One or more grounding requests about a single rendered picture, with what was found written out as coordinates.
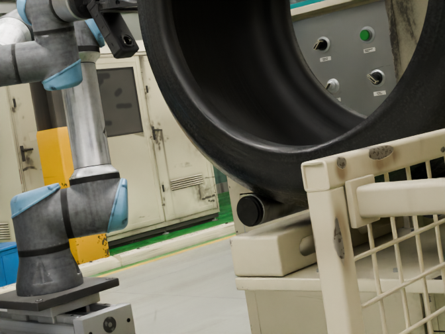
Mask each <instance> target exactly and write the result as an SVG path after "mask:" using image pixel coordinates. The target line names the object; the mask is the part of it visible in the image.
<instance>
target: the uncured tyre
mask: <svg viewBox="0 0 445 334"><path fill-rule="evenodd" d="M137 7H138V18H139V23H140V30H141V34H142V39H143V43H144V48H145V51H146V55H147V58H148V61H149V64H150V67H151V69H152V73H153V75H154V77H155V80H156V83H157V84H158V87H159V89H160V92H161V94H162V96H163V98H164V101H165V102H166V105H167V106H168V108H169V110H170V112H171V113H172V115H173V117H174V119H175V120H176V122H177V123H178V125H179V126H180V128H181V129H182V131H183V132H184V133H185V135H186V136H187V138H188V139H189V140H190V141H191V143H192V144H193V145H194V146H195V148H196V149H197V150H198V151H199V152H200V153H201V154H202V155H203V156H204V157H205V158H206V159H207V160H208V161H209V162H210V163H211V164H212V165H213V166H214V167H216V168H217V169H218V170H220V171H221V172H222V173H223V174H224V175H226V176H227V177H229V178H230V179H231V180H233V181H235V182H236V183H237V184H240V185H241V186H243V187H245V188H246V189H248V190H250V191H252V192H254V193H256V194H259V195H261V196H264V197H266V198H269V199H272V200H275V201H279V202H282V203H287V204H290V205H297V206H301V207H309V202H308V198H307V192H306V191H305V189H304V184H303V176H302V171H301V165H302V163H303V162H307V161H310V160H316V159H319V158H324V157H327V156H332V155H335V154H340V153H343V152H349V151H352V150H357V149H360V148H365V147H369V146H373V145H377V144H382V143H385V142H390V141H394V140H399V139H403V138H407V137H412V136H415V135H420V134H423V133H429V132H432V131H437V130H440V129H445V0H428V6H427V10H426V16H425V20H424V24H423V28H422V31H421V34H420V38H419V41H418V43H417V47H416V48H415V51H414V53H413V56H412V58H411V60H410V62H409V64H408V66H407V68H406V70H405V72H404V73H403V75H402V77H401V79H400V80H399V82H398V83H397V85H396V86H395V87H394V89H393V91H392V92H391V93H390V94H389V95H388V97H387V98H386V99H385V101H384V102H383V103H382V104H381V105H380V106H379V107H378V108H377V109H376V110H375V111H374V112H373V113H372V114H371V115H370V116H369V117H368V116H365V115H362V114H361V113H359V112H357V111H355V110H353V109H351V108H349V107H348V106H346V105H345V104H343V103H342V102H340V101H339V100H337V98H335V97H334V96H333V95H332V94H331V93H330V92H329V91H328V90H327V89H326V88H325V87H324V86H323V85H322V84H321V83H320V81H319V80H318V79H317V77H316V76H315V75H314V73H313V72H312V70H311V69H310V67H309V65H308V63H307V62H306V60H305V58H304V56H303V54H302V51H301V49H300V47H299V44H298V42H297V38H296V36H295V31H294V28H293V22H292V18H291V9H290V0H137Z"/></svg>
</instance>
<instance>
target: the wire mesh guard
mask: <svg viewBox="0 0 445 334"><path fill-rule="evenodd" d="M442 156H443V157H444V162H445V129H440V130H437V131H432V132H429V133H423V134H420V135H415V136H412V137H407V138H403V139H399V140H394V141H390V142H385V143H382V144H377V145H373V146H369V147H365V148H360V149H357V150H352V151H349V152H343V153H340V154H335V155H332V156H327V157H324V158H319V159H316V160H310V161H307V162H303V163H302V165H301V171H302V176H303V184H304V189H305V191H306V192H307V198H308V202H309V211H310V216H311V224H312V229H313V237H314V242H315V250H316V256H317V264H318V268H319V277H320V281H321V290H322V298H323V303H324V311H325V316H326V324H327V329H328V334H366V332H365V328H364V319H363V315H362V310H363V309H364V308H366V307H368V306H370V305H372V304H374V303H376V302H378V304H379V312H380V317H381V325H382V330H383V334H387V325H386V320H385V312H384V306H383V298H386V297H387V296H390V295H391V294H393V293H395V292H397V291H399V290H401V295H402V301H403V309H404V314H405V323H406V328H407V329H406V330H404V331H403V332H401V333H400V334H412V333H411V331H413V330H415V329H416V328H418V327H420V326H421V325H423V324H425V323H426V322H428V329H429V334H434V331H433V326H432V319H433V318H434V317H436V316H437V315H439V314H441V313H442V312H444V311H445V306H444V307H442V308H440V309H439V310H437V311H436V312H434V313H432V314H431V312H430V303H429V298H428V290H427V285H426V276H428V275H429V274H432V273H433V272H435V271H437V270H439V269H441V274H442V283H443V288H444V296H445V262H444V257H443V252H442V243H441V238H440V229H439V225H440V224H443V223H445V218H443V219H441V220H438V216H437V215H433V218H434V223H431V224H430V225H427V226H425V227H422V228H420V229H419V226H418V221H417V216H416V215H414V216H413V224H414V229H415V230H414V231H413V232H411V233H408V234H406V235H403V236H402V237H399V238H398V237H397V228H396V223H395V217H390V219H391V228H392V233H393V240H392V241H389V242H387V243H385V244H382V245H380V246H378V247H375V244H374V239H373V231H372V225H371V223H369V224H367V228H368V236H369V241H370V250H368V251H366V252H363V253H361V254H359V255H356V256H354V253H353V248H352V239H351V234H350V226H349V221H348V212H347V207H346V199H345V194H344V187H343V186H345V182H346V181H348V180H353V179H355V178H359V177H362V176H366V175H369V174H373V175H374V177H375V176H379V175H382V174H384V178H385V182H389V174H388V172H392V171H395V170H399V169H402V168H405V169H406V174H407V180H411V171H410V166H412V165H415V164H419V163H422V162H425V163H426V171H427V176H428V179H430V178H432V174H431V169H430V160H433V159H435V158H440V157H442ZM433 227H435V232H436V241H437V246H438V255H439V260H440V264H439V265H437V266H435V267H433V268H431V269H430V270H427V271H424V262H423V257H422V248H421V243H420V235H419V233H422V232H424V231H427V230H429V229H431V228H433ZM413 236H415V238H416V243H417V251H418V256H419V265H420V274H419V275H418V276H415V277H414V278H411V279H410V280H408V281H406V282H404V278H403V269H402V264H401V255H400V250H399V242H401V241H404V240H405V239H408V238H410V237H413ZM392 245H394V246H395V255H396V260H397V268H398V273H399V282H400V285H398V286H396V287H394V288H392V289H390V290H388V291H386V292H385V293H383V294H382V293H381V284H380V280H379V271H378V266H377V258H376V252H378V251H380V250H383V249H385V248H387V247H390V246H392ZM369 255H371V258H372V263H373V271H374V276H375V285H376V290H377V297H375V298H373V299H371V300H369V301H367V302H365V303H363V304H362V305H361V301H360V293H359V287H358V279H357V274H356V266H355V261H357V260H359V259H361V258H364V257H366V256H369ZM420 279H422V288H423V292H424V301H425V306H426V315H427V317H426V318H424V319H422V320H421V321H419V322H418V323H416V324H414V325H412V326H411V324H410V319H409V310H408V305H407V297H406V291H405V287H406V286H408V285H410V284H412V283H414V282H416V281H418V280H420Z"/></svg>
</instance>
